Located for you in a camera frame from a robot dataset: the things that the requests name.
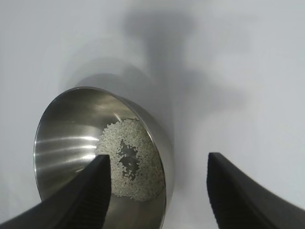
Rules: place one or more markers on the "white rice grains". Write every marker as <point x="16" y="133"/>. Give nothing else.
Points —
<point x="143" y="171"/>

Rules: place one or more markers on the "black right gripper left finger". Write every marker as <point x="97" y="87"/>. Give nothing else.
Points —
<point x="71" y="198"/>

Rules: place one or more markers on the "stainless steel mixing bowl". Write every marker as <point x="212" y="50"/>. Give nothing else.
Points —
<point x="66" y="124"/>

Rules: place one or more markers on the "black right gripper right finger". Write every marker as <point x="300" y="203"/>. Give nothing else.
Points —
<point x="243" y="198"/>

